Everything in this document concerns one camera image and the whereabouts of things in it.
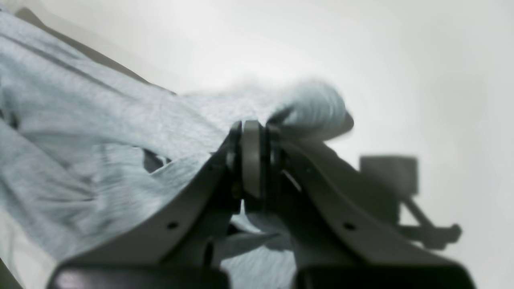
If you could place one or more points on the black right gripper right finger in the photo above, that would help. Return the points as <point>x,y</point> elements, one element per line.
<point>336,244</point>

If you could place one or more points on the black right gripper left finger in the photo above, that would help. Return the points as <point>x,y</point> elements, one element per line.
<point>176,247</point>

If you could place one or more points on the grey t-shirt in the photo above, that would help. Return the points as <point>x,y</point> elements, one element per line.
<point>88,152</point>

